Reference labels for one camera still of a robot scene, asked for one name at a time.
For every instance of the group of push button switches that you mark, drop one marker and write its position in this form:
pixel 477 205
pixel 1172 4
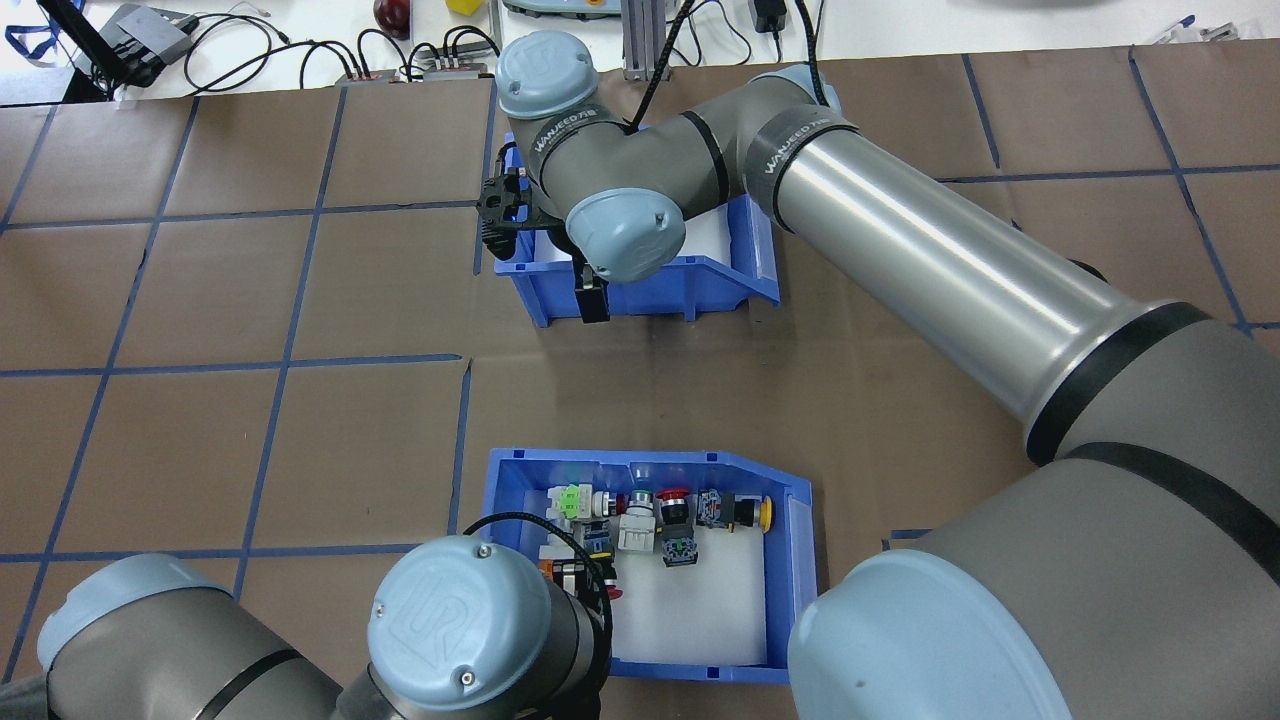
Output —
pixel 700 600

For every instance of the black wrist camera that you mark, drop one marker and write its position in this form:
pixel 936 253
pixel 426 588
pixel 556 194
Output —
pixel 505 205

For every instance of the grey box device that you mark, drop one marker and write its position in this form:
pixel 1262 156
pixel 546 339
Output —
pixel 150 32

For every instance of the white and blue pens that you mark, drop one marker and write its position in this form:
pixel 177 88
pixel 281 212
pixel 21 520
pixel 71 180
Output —
pixel 1195 30

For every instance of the push button white contact block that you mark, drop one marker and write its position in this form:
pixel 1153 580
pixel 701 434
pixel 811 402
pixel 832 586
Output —
pixel 636 530

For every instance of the blue plastic button bin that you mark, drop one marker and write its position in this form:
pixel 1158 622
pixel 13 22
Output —
pixel 700 462

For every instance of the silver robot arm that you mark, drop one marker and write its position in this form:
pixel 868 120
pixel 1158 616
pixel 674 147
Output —
pixel 950 250
pixel 450 620

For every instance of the small grey usb hub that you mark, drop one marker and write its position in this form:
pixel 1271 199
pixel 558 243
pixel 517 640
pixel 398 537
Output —
pixel 360 77

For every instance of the dark red round object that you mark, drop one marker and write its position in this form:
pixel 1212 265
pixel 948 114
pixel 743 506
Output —
pixel 392 15

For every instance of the teal grey device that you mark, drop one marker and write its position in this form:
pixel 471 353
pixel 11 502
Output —
pixel 560 8

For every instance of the blue plastic capacitor bin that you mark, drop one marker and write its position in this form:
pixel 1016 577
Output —
pixel 660 292

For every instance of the push button orange contact block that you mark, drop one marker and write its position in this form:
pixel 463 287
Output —
pixel 555 550

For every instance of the black stand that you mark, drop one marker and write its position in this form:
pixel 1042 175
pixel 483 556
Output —
pixel 85 45

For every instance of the yellow object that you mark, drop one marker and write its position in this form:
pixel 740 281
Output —
pixel 463 6

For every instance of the black power adapter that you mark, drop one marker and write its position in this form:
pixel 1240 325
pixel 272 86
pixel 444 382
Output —
pixel 769 14

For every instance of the push button green contact block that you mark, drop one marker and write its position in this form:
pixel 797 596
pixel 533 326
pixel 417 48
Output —
pixel 572 500

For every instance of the aluminium extrusion post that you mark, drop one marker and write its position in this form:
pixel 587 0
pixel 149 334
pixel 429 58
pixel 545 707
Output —
pixel 640 40

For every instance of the yellow push button grey block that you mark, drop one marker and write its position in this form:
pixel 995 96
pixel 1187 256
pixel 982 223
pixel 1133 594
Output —
pixel 745 512

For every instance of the red mushroom button black body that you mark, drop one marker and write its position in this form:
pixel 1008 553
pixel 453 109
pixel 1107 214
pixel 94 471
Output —
pixel 677 515

